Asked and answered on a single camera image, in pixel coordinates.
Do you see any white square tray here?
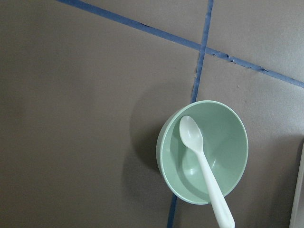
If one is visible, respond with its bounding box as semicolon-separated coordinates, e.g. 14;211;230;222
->
289;147;304;228

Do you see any green bowl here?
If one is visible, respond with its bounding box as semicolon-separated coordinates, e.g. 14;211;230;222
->
156;100;248;205

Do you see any white ceramic spoon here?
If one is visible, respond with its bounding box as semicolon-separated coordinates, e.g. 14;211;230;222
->
179;115;235;228

